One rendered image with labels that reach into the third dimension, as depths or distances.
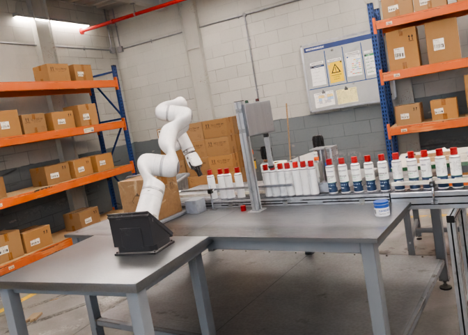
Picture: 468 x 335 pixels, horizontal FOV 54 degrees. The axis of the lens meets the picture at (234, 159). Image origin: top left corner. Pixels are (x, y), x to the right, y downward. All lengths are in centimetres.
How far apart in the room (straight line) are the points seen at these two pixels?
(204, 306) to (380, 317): 98
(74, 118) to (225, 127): 223
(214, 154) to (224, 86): 182
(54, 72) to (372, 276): 555
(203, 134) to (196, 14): 250
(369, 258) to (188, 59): 647
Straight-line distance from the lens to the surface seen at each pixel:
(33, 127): 648
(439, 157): 252
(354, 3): 725
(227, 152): 633
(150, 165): 254
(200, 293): 264
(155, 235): 231
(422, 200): 255
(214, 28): 801
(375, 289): 214
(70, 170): 687
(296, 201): 279
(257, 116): 273
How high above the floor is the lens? 144
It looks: 6 degrees down
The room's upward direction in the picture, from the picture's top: 10 degrees counter-clockwise
